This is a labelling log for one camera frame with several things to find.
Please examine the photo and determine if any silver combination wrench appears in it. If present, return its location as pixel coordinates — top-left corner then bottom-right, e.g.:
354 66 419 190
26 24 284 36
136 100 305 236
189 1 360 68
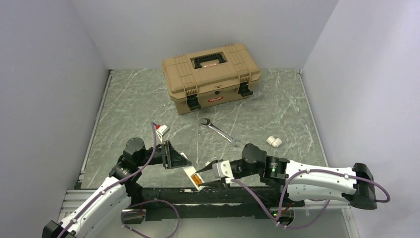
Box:
201 118 241 147

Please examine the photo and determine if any orange battery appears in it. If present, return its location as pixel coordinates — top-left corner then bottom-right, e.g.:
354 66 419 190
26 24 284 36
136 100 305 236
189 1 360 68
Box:
191 174 203 186

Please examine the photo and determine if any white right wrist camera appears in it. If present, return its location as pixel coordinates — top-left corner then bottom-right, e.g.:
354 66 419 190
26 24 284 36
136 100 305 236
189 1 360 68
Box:
211 161 234 183

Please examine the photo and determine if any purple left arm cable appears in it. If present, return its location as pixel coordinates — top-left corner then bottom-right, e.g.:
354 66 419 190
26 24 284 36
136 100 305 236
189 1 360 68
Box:
55 122 180 238

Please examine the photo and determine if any white air conditioner remote control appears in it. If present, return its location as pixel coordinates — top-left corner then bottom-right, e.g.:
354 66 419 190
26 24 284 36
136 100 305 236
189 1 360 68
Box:
182 165 205 191

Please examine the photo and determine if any tan plastic toolbox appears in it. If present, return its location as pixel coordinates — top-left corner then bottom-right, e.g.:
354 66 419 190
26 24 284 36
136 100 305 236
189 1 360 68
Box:
161 43 262 115

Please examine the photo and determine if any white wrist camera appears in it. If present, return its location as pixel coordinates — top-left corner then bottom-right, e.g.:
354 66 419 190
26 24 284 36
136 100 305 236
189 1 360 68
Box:
211 161 234 183
156 124 170 137

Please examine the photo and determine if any white pipe elbow fitting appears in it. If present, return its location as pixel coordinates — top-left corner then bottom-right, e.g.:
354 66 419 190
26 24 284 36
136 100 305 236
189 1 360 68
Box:
266 136 282 148

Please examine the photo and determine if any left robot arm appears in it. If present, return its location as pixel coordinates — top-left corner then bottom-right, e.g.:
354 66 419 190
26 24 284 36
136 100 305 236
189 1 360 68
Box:
42 137 192 238

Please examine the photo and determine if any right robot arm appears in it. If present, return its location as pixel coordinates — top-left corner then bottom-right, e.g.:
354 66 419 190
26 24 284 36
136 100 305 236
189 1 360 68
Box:
198 143 378 210

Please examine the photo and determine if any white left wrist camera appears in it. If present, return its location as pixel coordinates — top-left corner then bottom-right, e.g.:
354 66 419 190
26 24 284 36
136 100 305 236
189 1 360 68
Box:
156 124 170 137

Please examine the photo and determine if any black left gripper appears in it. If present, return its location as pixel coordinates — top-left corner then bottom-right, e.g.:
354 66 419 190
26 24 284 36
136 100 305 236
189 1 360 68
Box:
136 140 192 169

